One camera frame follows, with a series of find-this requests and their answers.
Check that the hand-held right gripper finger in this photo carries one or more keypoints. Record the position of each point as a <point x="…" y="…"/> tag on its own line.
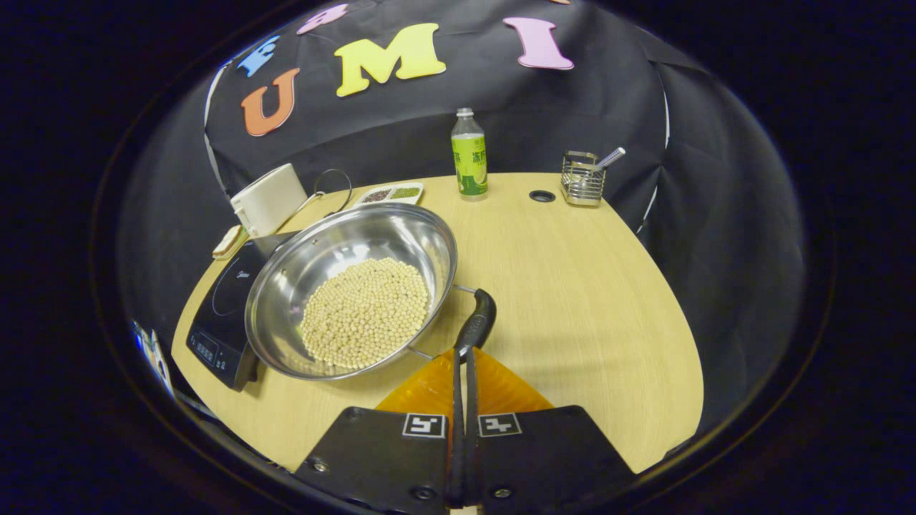
<point x="472" y="458"/>
<point x="455" y="458"/>

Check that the black induction cooktop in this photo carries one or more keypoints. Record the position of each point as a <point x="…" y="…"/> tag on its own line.
<point x="222" y="315"/>

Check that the pile of yellow soybeans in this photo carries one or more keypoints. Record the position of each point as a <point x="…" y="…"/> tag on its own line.
<point x="365" y="311"/>

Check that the white divided dish of beans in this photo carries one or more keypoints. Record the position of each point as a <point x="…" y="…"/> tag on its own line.
<point x="390" y="194"/>

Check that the green label drink bottle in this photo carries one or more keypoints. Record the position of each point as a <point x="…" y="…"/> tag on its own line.
<point x="469" y="161"/>

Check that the small sandwich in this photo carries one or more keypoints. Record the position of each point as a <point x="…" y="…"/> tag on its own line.
<point x="230" y="242"/>

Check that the white toaster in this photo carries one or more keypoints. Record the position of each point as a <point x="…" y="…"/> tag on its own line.
<point x="268" y="200"/>

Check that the black backdrop cloth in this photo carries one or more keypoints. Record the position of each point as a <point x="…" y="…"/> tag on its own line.
<point x="572" y="107"/>

